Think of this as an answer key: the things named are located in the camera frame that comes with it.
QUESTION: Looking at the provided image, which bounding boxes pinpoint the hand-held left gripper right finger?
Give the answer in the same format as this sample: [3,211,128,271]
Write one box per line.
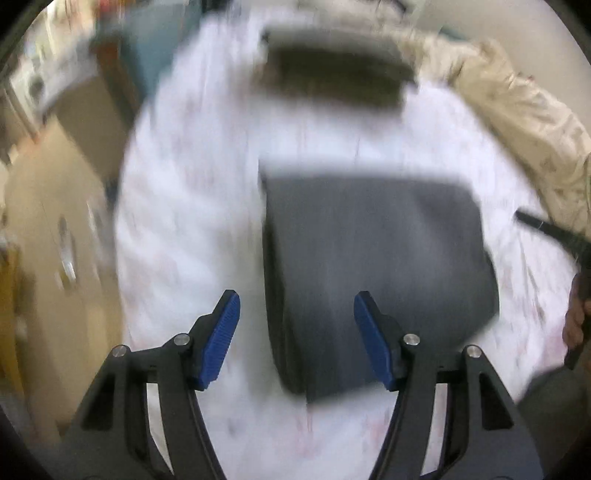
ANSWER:
[355,291,544,480]

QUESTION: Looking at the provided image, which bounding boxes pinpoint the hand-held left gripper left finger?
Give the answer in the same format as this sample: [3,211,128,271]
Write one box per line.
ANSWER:
[55,290,241,480]

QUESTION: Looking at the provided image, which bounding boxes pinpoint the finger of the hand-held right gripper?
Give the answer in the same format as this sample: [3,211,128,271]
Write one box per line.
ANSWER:
[515,209,561,241]

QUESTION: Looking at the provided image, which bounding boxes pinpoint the grey pants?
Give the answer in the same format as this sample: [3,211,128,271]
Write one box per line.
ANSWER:
[259,171,502,404]

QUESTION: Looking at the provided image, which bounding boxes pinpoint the folded olive green pants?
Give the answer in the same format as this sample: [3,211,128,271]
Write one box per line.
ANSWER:
[261,25,419,112]

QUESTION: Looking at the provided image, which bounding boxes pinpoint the person's right hand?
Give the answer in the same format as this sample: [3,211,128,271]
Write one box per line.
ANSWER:
[562,272,591,352]

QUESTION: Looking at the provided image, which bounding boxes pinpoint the beige crumpled blanket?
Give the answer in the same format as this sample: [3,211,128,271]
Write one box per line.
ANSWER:
[369,9,591,241]

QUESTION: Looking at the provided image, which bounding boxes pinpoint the white printed bed sheet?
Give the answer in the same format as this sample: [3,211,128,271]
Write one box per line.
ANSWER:
[113,9,580,480]

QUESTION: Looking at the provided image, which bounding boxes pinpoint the person's grey trouser leg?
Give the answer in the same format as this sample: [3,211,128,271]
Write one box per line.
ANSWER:
[519,369,591,467]

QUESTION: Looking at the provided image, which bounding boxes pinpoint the white flat device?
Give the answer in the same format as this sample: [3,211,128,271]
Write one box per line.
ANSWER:
[55,217,79,291]

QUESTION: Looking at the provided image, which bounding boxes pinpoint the yellow wooden box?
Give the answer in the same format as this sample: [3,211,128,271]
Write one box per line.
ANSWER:
[0,244,24,393]

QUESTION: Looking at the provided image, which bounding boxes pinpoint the teal cabinet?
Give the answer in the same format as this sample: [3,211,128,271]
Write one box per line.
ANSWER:
[92,4,195,100]

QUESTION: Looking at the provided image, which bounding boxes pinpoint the cluttered white shelf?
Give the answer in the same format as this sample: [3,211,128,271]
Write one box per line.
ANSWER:
[9,9,100,116]

